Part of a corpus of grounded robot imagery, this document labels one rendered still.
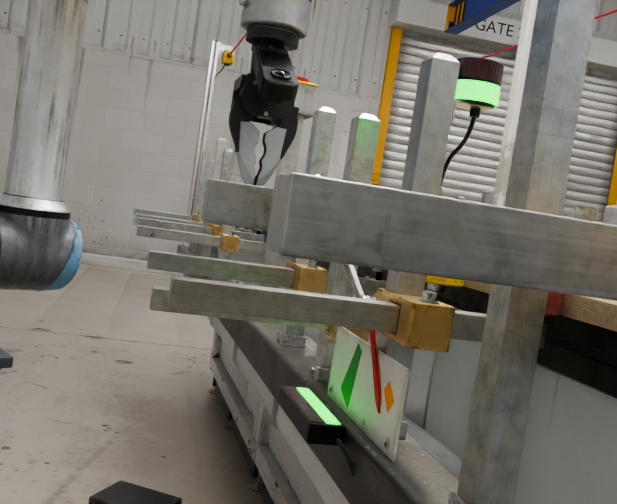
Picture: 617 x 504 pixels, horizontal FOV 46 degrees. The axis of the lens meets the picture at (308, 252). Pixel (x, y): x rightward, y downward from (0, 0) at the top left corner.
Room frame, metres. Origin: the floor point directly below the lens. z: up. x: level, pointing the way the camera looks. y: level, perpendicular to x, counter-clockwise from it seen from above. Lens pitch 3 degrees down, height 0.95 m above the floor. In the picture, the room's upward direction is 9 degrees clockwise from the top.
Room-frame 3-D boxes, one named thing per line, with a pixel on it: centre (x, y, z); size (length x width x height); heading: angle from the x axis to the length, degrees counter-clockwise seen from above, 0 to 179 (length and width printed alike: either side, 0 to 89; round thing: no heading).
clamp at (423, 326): (0.85, -0.13, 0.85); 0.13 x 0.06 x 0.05; 15
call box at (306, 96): (1.60, 0.07, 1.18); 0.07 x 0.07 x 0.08; 15
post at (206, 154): (3.29, 0.51, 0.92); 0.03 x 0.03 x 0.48; 15
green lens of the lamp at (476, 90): (0.88, -0.17, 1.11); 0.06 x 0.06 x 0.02
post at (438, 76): (0.87, -0.12, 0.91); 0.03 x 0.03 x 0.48; 15
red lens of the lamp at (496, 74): (0.88, -0.17, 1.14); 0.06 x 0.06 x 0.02
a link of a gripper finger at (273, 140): (1.01, 0.08, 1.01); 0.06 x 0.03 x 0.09; 16
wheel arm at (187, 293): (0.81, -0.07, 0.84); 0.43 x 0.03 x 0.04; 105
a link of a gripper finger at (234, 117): (0.98, 0.11, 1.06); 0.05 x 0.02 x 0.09; 106
